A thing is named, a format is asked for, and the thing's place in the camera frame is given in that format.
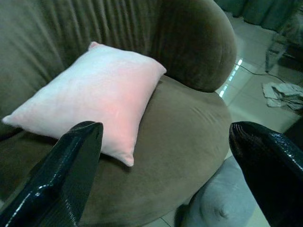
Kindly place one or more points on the grey metal rack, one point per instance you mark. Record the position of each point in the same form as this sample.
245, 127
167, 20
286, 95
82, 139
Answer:
279, 42

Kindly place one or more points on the grey green curtain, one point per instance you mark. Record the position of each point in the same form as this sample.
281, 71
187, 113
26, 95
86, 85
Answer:
260, 11

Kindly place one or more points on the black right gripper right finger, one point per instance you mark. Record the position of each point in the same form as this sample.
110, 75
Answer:
272, 177

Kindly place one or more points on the black box ottoman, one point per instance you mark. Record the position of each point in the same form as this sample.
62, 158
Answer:
294, 133

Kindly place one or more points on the grey pillow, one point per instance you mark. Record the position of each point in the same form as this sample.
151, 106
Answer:
220, 196

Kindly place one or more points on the crumpled white grey cloth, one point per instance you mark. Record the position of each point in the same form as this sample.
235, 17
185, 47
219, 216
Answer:
281, 94

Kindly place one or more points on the pink square pillow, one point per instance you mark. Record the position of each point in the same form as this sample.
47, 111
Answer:
94, 89

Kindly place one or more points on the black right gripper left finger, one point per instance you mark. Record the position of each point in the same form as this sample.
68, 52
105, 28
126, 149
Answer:
54, 184

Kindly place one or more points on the brown velvet sofa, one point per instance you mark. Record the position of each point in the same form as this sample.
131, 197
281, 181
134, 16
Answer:
177, 123

